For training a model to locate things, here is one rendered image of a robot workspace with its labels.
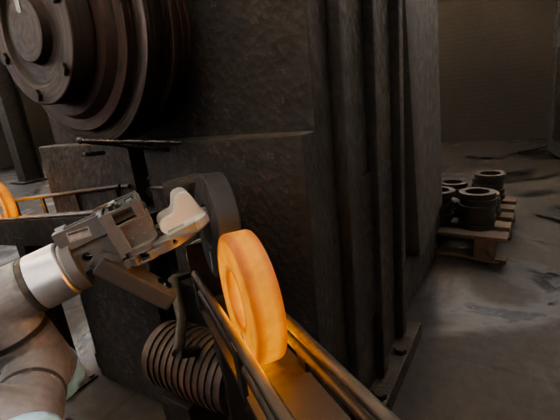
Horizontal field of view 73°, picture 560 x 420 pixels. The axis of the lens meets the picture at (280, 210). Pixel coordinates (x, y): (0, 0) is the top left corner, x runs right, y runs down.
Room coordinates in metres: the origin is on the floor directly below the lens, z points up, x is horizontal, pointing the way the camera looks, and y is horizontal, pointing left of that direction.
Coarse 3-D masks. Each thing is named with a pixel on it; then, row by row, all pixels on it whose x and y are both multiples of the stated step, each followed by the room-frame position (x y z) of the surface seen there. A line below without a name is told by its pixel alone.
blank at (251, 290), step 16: (224, 240) 0.40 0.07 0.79; (240, 240) 0.38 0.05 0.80; (256, 240) 0.38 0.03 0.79; (224, 256) 0.41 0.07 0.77; (240, 256) 0.36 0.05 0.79; (256, 256) 0.36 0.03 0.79; (224, 272) 0.43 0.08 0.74; (240, 272) 0.35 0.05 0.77; (256, 272) 0.35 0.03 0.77; (272, 272) 0.35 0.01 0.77; (224, 288) 0.44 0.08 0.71; (240, 288) 0.36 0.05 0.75; (256, 288) 0.34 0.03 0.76; (272, 288) 0.34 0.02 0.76; (240, 304) 0.42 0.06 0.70; (256, 304) 0.33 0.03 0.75; (272, 304) 0.33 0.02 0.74; (240, 320) 0.40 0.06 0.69; (256, 320) 0.32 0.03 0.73; (272, 320) 0.33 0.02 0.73; (256, 336) 0.33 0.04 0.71; (272, 336) 0.33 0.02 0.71; (256, 352) 0.34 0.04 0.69; (272, 352) 0.33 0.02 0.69
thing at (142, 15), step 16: (128, 0) 0.78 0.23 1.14; (144, 0) 0.76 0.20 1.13; (160, 0) 0.81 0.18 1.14; (144, 16) 0.76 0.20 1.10; (160, 16) 0.80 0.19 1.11; (144, 32) 0.76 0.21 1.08; (160, 32) 0.80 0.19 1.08; (144, 48) 0.77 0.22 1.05; (160, 48) 0.80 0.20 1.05; (144, 64) 0.77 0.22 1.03; (160, 64) 0.81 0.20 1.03; (144, 80) 0.78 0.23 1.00; (160, 80) 0.82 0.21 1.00; (128, 96) 0.81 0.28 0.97; (144, 96) 0.79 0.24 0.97; (160, 96) 0.84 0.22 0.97; (48, 112) 0.98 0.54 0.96; (128, 112) 0.81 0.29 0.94; (144, 112) 0.84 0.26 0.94; (64, 128) 0.95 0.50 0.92; (112, 128) 0.85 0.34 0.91; (128, 128) 0.83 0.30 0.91
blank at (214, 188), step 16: (208, 176) 0.53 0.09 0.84; (224, 176) 0.53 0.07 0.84; (208, 192) 0.49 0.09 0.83; (224, 192) 0.49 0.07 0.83; (208, 208) 0.50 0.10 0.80; (224, 208) 0.48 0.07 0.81; (208, 224) 0.57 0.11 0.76; (224, 224) 0.47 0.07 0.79; (240, 224) 0.48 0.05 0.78; (208, 240) 0.55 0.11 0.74; (208, 256) 0.54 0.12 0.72
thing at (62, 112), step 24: (96, 0) 0.77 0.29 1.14; (120, 0) 0.76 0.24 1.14; (96, 24) 0.78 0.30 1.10; (120, 24) 0.77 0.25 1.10; (96, 48) 0.78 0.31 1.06; (120, 48) 0.78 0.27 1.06; (96, 72) 0.79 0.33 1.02; (120, 72) 0.78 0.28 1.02; (96, 96) 0.80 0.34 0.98; (120, 96) 0.79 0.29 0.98; (72, 120) 0.90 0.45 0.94; (96, 120) 0.85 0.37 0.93
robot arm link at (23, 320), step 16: (0, 272) 0.43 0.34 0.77; (16, 272) 0.42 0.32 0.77; (0, 288) 0.41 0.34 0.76; (16, 288) 0.41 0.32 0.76; (0, 304) 0.40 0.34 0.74; (16, 304) 0.41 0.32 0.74; (32, 304) 0.42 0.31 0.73; (0, 320) 0.40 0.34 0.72; (16, 320) 0.41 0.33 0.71; (32, 320) 0.43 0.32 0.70; (0, 336) 0.40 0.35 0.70; (16, 336) 0.41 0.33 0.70
